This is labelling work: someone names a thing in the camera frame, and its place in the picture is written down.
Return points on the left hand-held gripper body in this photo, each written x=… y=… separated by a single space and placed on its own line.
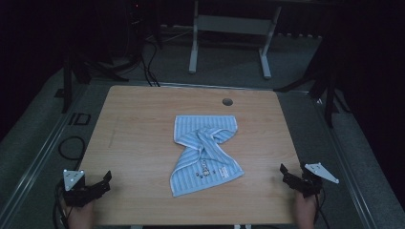
x=74 y=179

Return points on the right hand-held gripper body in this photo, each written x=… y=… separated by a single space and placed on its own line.
x=310 y=186

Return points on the blue striped towel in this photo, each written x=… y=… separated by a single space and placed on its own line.
x=203 y=152

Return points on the person's right hand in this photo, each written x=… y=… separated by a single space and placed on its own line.
x=305 y=211

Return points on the person's left hand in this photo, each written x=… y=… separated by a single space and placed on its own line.
x=81 y=216

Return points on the black metal stand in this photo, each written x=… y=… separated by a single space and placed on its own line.
x=67 y=82
x=329 y=95

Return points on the round grey table grommet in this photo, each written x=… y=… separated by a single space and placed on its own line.
x=227 y=102

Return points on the dark computer tower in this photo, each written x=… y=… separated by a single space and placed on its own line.
x=140 y=22

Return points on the metal floor rail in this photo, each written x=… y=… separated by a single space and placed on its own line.
x=35 y=165
x=347 y=171

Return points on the white metal desk frame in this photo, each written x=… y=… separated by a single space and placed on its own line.
x=232 y=24

